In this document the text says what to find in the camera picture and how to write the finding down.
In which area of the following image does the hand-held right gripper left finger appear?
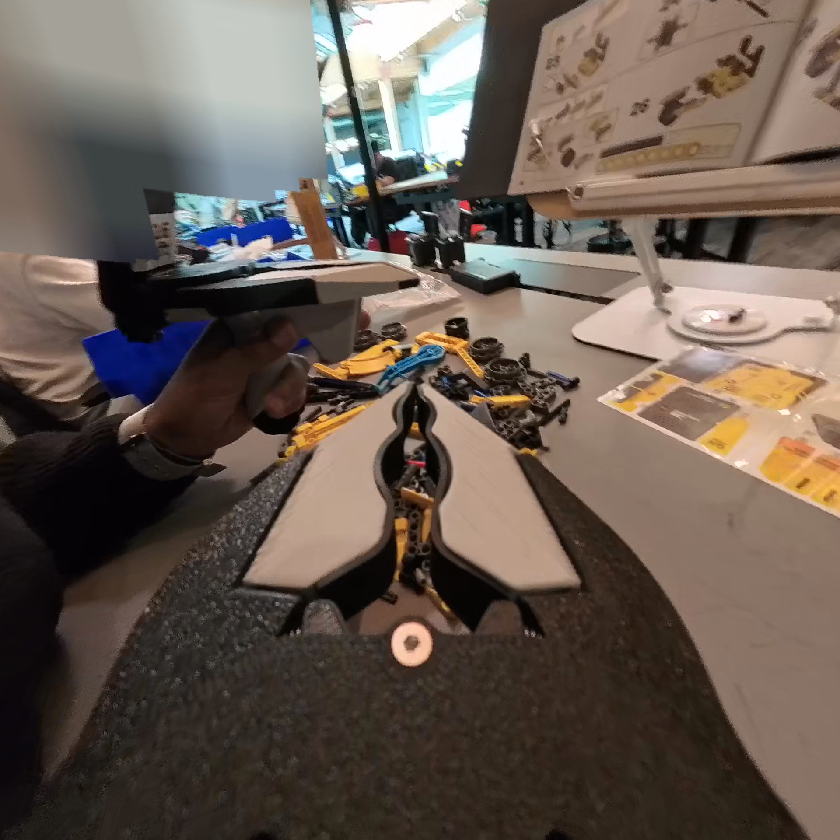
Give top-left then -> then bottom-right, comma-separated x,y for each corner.
243,381 -> 417,614

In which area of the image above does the yellow grey sticker sheet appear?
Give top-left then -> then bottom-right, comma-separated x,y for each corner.
597,346 -> 840,519

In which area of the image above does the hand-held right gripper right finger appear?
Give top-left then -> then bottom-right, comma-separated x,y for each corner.
416,382 -> 583,626

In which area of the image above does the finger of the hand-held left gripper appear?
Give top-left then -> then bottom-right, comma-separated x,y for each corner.
246,260 -> 388,275
167,261 -> 421,309

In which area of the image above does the black power adapter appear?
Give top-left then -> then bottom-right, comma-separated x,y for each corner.
451,258 -> 521,294

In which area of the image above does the person's left hand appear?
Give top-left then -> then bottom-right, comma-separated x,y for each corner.
144,315 -> 312,460

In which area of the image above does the blue plastic bin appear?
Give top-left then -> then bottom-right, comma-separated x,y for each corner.
82,322 -> 312,408
197,220 -> 293,249

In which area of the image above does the pile of toy building parts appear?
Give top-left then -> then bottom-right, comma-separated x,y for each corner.
279,316 -> 581,611

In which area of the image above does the brown cardboard box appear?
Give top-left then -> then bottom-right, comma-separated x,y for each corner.
289,177 -> 339,260

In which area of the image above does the toy instruction booklet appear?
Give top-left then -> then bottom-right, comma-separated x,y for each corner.
508,0 -> 840,196

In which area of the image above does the white book stand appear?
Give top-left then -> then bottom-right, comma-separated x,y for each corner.
525,157 -> 840,362

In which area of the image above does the person's left forearm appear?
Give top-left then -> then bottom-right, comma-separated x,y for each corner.
0,413 -> 198,578

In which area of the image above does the empty clear plastic bag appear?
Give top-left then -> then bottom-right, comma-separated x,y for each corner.
361,269 -> 460,316

